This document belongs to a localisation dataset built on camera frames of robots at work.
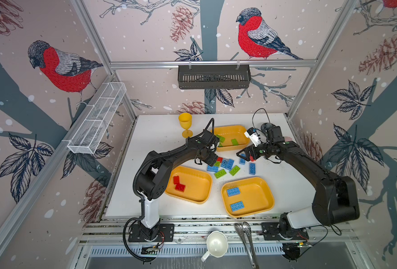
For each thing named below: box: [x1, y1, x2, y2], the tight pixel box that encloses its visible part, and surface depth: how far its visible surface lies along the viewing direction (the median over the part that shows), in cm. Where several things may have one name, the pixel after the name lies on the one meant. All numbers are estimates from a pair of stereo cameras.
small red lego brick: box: [173, 175, 180, 185], surface depth 91 cm
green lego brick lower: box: [214, 169, 228, 179], surface depth 94 cm
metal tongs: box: [234, 221, 260, 269], surface depth 70 cm
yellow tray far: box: [210, 124, 251, 152], surface depth 110 cm
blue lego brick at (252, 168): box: [248, 162, 256, 175], surface depth 94 cm
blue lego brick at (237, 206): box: [229, 201, 245, 212], surface depth 82 cm
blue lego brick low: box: [206, 164, 219, 173], surface depth 95 cm
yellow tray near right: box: [220, 176, 275, 219], surface depth 85 cm
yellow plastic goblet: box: [178, 112, 193, 138], surface depth 103 cm
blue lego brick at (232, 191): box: [226, 187, 241, 197], surface depth 86 cm
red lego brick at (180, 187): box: [174, 183, 186, 193], surface depth 88 cm
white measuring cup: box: [200, 230, 229, 263], surface depth 71 cm
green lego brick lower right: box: [228, 165, 241, 176], surface depth 95 cm
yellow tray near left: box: [164, 165, 213, 204], surface depth 90 cm
